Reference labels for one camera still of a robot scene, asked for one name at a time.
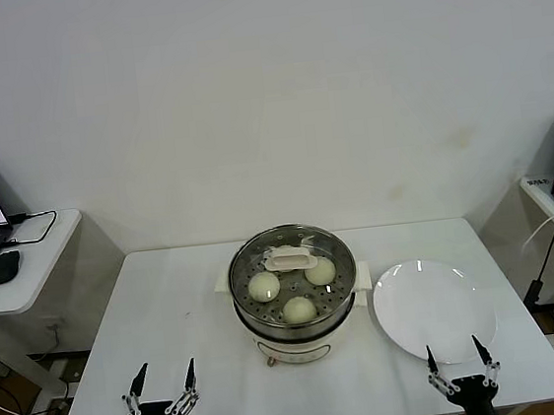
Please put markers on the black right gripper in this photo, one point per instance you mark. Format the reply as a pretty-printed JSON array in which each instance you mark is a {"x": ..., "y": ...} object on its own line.
[{"x": 472, "y": 392}]

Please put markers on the white steamed baozi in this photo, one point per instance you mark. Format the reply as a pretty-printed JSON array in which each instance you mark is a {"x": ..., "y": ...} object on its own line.
[
  {"x": 299, "y": 310},
  {"x": 321, "y": 274},
  {"x": 264, "y": 286}
]

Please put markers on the round glass pot lid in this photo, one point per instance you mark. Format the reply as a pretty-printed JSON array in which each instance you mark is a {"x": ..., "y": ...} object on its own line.
[{"x": 290, "y": 260}]

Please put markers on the stainless steel steamer basket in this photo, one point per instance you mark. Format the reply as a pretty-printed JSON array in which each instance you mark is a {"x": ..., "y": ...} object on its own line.
[{"x": 259, "y": 324}]

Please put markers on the round white plate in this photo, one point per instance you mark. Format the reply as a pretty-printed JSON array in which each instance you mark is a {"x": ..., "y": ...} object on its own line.
[{"x": 431, "y": 310}]

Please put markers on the white side desk with mouse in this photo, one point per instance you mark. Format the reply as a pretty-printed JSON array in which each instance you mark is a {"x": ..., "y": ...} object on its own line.
[{"x": 41, "y": 272}]

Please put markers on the black computer mouse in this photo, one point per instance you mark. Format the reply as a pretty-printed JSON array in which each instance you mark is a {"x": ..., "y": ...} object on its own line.
[{"x": 2, "y": 268}]

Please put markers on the white wall socket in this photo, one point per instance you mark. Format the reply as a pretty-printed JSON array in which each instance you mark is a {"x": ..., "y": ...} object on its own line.
[{"x": 55, "y": 324}]

